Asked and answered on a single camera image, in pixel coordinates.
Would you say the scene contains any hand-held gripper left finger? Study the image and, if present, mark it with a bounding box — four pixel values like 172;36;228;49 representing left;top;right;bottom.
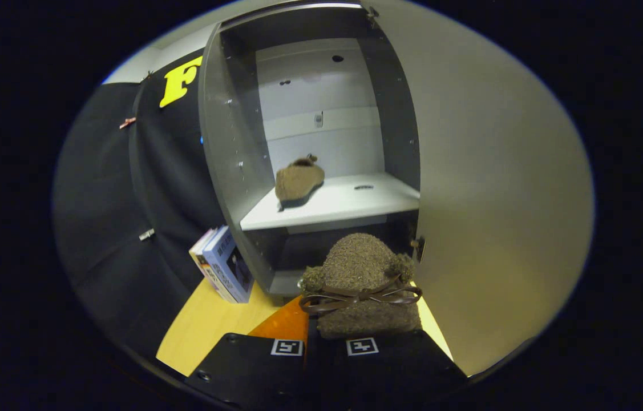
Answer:
187;294;310;411

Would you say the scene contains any black backdrop cloth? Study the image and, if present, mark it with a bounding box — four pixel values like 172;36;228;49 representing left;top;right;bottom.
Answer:
53;49;228;360

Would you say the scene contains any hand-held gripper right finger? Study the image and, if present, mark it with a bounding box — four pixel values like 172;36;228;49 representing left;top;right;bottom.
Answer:
321;330;467;410

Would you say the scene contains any brown fuzzy shoe with bow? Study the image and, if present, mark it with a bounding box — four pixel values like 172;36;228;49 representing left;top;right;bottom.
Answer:
298;232;423;340

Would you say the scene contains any white cover book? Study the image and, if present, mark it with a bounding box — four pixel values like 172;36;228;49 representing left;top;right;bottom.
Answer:
189;228;225;297

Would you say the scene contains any blue cover book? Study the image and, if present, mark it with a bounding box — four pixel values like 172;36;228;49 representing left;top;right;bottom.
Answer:
203;226;254;304

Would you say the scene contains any beige shoe cabinet door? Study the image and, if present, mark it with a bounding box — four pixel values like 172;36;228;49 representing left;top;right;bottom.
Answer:
361;0;596;377

